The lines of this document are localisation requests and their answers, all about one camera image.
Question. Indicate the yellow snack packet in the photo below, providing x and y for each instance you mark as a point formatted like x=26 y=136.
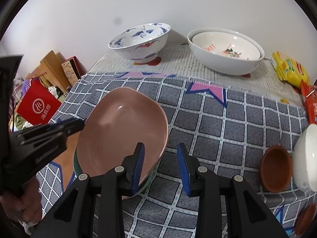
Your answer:
x=289 y=70

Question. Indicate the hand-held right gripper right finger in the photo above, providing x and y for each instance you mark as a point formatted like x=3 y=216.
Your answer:
x=184 y=171

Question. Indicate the patterned beige red-edged box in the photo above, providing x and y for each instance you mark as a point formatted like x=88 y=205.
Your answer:
x=69 y=72

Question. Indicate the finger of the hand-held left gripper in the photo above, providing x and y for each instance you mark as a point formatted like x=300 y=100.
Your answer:
x=71 y=126
x=49 y=142

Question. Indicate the person's left hand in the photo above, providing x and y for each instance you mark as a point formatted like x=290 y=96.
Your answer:
x=31 y=203

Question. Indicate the white bowl with blue pattern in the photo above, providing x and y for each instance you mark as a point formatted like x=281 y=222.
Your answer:
x=307 y=158

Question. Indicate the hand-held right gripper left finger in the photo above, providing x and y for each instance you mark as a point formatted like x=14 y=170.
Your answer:
x=138 y=168

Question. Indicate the large plain white bowl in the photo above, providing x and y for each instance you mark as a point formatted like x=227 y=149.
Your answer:
x=223 y=65

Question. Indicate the blue crane pattern bowl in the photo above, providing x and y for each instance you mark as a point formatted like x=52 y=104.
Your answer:
x=148 y=47

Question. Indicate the red paper bag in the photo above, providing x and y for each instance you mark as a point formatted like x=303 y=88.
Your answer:
x=37 y=106

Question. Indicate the pink square plate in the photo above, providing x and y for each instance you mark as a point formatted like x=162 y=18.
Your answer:
x=123 y=119

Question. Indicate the cream rabbit print bowl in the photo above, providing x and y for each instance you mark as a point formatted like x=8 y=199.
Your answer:
x=210 y=42

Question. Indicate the small brown bowl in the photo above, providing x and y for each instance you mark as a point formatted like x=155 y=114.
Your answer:
x=275 y=168
x=308 y=220

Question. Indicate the grey checked star tablecloth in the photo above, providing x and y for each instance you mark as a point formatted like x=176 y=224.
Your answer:
x=223 y=129

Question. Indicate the red snack packet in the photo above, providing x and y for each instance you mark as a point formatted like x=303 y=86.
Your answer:
x=312 y=104

